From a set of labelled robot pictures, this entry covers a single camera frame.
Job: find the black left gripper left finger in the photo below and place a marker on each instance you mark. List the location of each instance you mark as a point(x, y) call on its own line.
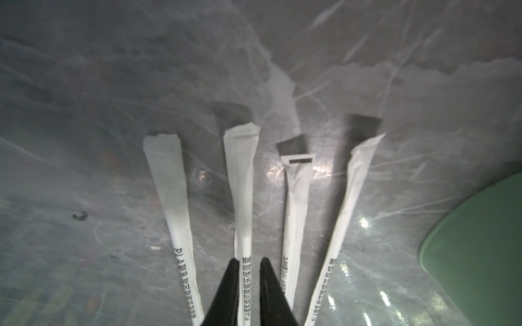
point(224, 308)

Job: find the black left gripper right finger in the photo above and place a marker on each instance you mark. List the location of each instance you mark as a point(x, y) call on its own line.
point(274, 308)

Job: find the thirteenth white straw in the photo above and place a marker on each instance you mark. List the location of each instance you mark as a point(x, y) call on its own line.
point(298, 170)

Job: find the twelfth white straw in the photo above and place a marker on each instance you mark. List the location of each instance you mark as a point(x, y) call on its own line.
point(164, 156)

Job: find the fourteenth white straw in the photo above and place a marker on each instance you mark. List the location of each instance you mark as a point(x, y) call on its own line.
point(240, 144)

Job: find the eleventh white straw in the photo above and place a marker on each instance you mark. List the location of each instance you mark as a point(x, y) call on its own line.
point(357, 169)

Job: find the green metal straw cup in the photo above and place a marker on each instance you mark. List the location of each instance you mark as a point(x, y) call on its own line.
point(474, 254)

